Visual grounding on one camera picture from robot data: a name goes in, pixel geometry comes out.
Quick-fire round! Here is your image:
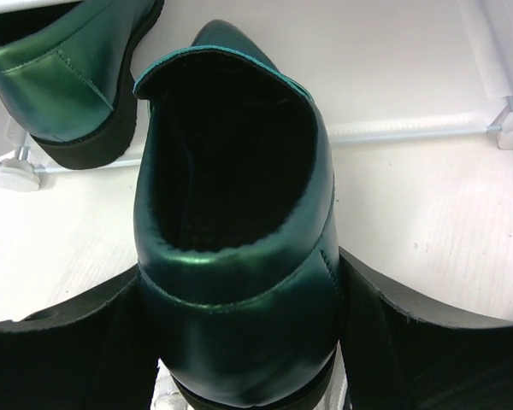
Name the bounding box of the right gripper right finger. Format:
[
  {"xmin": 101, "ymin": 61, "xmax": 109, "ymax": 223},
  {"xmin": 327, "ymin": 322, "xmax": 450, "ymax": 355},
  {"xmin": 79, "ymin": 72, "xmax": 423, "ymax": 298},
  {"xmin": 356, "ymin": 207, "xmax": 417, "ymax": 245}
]
[{"xmin": 339, "ymin": 249, "xmax": 513, "ymax": 409}]

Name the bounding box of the green loafer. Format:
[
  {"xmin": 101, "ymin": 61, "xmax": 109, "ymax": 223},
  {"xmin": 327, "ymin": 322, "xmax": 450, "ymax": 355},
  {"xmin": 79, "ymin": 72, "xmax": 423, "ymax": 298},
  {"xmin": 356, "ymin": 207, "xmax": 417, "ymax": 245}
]
[
  {"xmin": 0, "ymin": 0, "xmax": 164, "ymax": 170},
  {"xmin": 133, "ymin": 20, "xmax": 344, "ymax": 409}
]

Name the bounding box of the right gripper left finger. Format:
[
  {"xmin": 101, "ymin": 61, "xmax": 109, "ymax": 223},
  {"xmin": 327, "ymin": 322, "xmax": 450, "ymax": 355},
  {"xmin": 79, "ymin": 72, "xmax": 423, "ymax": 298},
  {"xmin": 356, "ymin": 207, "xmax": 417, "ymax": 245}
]
[{"xmin": 0, "ymin": 272, "xmax": 158, "ymax": 409}]

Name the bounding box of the white plastic shoe cabinet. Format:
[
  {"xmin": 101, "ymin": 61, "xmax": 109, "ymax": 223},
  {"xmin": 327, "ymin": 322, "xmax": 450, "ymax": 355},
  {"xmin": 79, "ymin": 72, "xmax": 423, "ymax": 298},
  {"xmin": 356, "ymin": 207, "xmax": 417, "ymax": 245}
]
[{"xmin": 0, "ymin": 0, "xmax": 513, "ymax": 191}]

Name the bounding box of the white sneaker right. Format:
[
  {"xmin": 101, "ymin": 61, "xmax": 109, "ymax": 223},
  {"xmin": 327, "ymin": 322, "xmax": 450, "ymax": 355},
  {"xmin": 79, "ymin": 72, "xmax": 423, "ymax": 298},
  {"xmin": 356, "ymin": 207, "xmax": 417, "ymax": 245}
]
[{"xmin": 150, "ymin": 344, "xmax": 353, "ymax": 410}]

